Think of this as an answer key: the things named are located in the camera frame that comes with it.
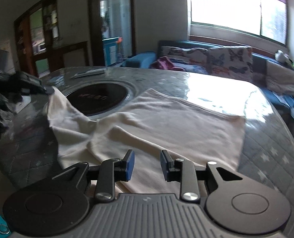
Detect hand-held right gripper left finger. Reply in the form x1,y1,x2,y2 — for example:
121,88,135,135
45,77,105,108
52,149,135,201

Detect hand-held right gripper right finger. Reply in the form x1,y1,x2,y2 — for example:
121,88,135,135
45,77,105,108
160,149,244,201

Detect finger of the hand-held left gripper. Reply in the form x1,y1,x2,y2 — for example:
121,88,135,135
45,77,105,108
41,84,55,95

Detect cream long-sleeve garment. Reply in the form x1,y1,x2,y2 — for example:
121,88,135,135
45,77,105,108
46,87,247,195

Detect person's left forearm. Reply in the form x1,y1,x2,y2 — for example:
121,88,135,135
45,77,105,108
0,92,21,142

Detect hanging clothes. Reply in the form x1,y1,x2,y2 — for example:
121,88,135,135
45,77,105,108
101,16,110,39

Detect grey panel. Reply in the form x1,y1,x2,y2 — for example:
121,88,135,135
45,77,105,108
0,50,16,77

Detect brown wooden cabinet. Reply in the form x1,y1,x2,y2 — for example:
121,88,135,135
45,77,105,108
14,0,93,78

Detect round black induction hob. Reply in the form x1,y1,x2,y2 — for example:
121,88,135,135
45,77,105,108
61,82,132,117

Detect blue toy cabinet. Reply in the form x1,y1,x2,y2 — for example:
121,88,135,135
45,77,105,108
103,37,122,66

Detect blue corner sofa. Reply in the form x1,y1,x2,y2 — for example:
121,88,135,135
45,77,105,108
122,40,294,137

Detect pink cloth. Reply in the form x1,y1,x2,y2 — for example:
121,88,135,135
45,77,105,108
150,56,177,71

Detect grey star quilted table cover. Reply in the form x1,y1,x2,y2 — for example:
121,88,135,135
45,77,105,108
0,66,294,219

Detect large butterfly print pillow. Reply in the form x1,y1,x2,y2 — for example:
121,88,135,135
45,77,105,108
208,46,254,82

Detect grey pillow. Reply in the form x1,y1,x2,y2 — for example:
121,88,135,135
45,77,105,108
265,61,294,95

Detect panda plush toy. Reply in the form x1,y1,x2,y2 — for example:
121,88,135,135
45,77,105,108
275,50,290,62

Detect window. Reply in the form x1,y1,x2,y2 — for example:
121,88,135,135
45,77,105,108
187,0,290,45

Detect dark wooden door frame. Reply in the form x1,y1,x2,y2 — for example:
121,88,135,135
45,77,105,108
87,0,136,66

